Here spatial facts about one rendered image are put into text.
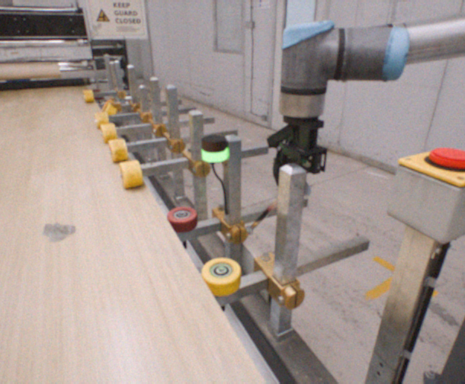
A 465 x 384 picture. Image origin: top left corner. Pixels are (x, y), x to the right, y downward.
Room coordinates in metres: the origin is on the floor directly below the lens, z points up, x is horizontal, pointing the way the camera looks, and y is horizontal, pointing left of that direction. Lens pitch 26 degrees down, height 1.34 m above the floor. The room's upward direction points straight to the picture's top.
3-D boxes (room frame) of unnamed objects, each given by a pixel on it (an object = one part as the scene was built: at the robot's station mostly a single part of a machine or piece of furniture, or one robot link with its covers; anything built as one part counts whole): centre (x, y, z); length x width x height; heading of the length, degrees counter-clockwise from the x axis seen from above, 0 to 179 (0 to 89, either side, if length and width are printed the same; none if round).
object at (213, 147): (0.74, 0.06, 1.10); 0.06 x 0.06 x 0.02
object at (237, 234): (0.78, 0.03, 0.85); 0.14 x 0.06 x 0.05; 27
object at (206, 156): (0.74, 0.06, 1.08); 0.06 x 0.06 x 0.02
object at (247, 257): (0.75, -0.02, 0.75); 0.26 x 0.01 x 0.10; 27
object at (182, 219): (0.74, 0.15, 0.85); 0.08 x 0.08 x 0.11
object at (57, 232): (0.67, 0.44, 0.91); 0.09 x 0.07 x 0.02; 52
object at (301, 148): (0.65, -0.13, 1.13); 0.09 x 0.08 x 0.12; 27
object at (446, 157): (0.31, -0.22, 1.22); 0.04 x 0.04 x 0.02
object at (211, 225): (0.83, -0.03, 0.84); 0.43 x 0.03 x 0.04; 117
